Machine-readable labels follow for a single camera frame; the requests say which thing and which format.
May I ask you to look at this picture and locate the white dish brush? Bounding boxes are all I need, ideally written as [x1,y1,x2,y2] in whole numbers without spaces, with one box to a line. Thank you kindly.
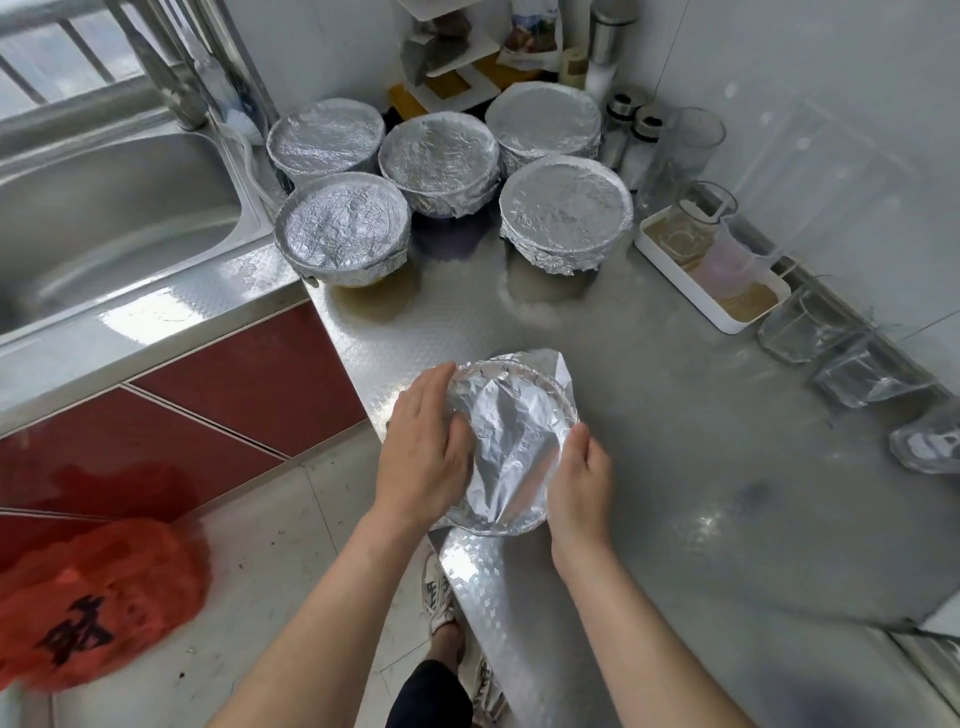
[222,102,269,149]

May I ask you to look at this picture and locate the person's right forearm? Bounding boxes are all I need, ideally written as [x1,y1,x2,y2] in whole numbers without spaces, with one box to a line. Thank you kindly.
[552,547,759,728]

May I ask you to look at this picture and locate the tall white steel-capped bottle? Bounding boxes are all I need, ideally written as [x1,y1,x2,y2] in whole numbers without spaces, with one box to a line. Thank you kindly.
[585,0,639,104]

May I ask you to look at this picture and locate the person's left white shoe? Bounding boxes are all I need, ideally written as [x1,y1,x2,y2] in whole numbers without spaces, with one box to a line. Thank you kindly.
[420,552,459,635]

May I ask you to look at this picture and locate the colourful snack packet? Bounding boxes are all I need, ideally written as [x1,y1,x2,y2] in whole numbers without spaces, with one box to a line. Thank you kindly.
[502,0,566,74]

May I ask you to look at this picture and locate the stainless steel sink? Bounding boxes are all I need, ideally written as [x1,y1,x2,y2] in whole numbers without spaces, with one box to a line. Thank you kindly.
[0,120,302,437]

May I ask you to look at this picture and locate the white rectangular tray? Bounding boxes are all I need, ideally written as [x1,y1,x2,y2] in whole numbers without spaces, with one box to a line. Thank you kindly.
[636,202,794,335]

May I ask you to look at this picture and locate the white shaker with black lid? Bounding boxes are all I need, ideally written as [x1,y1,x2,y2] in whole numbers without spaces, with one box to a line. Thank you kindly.
[600,93,639,170]
[619,108,668,189]

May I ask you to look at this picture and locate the metal window railing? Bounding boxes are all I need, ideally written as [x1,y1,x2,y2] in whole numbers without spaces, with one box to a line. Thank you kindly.
[0,7,152,122]

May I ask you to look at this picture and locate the white corner shelf rack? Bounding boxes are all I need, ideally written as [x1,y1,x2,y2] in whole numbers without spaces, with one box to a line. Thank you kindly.
[397,0,566,119]

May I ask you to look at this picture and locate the stack of aluminium foil sheets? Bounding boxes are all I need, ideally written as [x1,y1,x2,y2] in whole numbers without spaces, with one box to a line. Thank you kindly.
[435,349,582,537]

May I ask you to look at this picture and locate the person's right white shoe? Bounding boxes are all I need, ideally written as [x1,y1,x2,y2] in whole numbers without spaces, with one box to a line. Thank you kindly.
[472,660,509,722]

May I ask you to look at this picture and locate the pink translucent cup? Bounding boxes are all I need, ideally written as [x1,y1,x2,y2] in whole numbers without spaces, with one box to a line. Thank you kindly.
[697,222,774,299]

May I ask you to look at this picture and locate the person's white shoe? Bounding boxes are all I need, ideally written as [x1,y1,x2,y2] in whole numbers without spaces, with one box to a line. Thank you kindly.
[420,552,459,635]
[472,660,509,722]

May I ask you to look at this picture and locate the steel faucet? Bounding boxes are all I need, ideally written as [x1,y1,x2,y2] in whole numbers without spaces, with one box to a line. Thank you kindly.
[105,0,215,134]

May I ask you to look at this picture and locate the person's right hand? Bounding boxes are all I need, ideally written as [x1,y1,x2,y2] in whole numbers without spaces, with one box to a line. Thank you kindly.
[547,423,617,579]

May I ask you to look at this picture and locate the person's left hand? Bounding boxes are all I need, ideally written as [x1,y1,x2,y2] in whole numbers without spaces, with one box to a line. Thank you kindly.
[372,363,479,530]

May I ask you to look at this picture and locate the person's dark trousers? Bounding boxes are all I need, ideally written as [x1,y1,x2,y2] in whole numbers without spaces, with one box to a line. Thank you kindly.
[385,660,474,728]

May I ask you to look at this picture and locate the foil-covered bowl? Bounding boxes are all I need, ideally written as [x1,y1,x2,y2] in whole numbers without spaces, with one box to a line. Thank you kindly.
[267,97,387,185]
[499,154,636,278]
[274,171,413,288]
[378,111,503,221]

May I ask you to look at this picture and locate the red kitchen cabinet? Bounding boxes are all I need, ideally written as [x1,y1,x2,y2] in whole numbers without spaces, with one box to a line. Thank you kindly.
[0,300,369,564]

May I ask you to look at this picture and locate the red plastic bag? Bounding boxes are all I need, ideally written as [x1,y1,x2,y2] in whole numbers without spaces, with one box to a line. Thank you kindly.
[0,517,212,692]

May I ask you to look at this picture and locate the foil-wrapped bowl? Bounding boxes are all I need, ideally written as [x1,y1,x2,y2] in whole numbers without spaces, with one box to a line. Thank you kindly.
[484,81,605,174]

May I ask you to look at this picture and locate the person's left forearm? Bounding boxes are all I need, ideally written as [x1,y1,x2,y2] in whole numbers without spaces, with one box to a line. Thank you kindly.
[210,510,437,728]

